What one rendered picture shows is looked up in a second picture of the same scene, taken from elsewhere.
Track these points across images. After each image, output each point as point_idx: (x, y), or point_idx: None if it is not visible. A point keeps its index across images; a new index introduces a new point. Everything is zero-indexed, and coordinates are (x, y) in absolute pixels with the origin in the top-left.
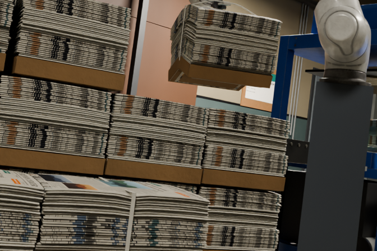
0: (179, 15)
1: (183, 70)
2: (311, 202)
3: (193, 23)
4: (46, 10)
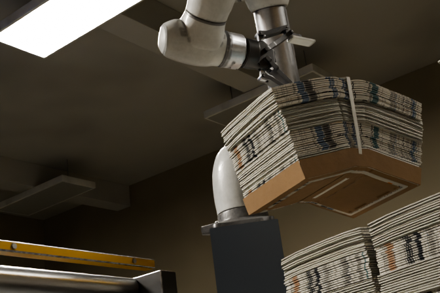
0: (322, 82)
1: (393, 172)
2: None
3: (401, 114)
4: None
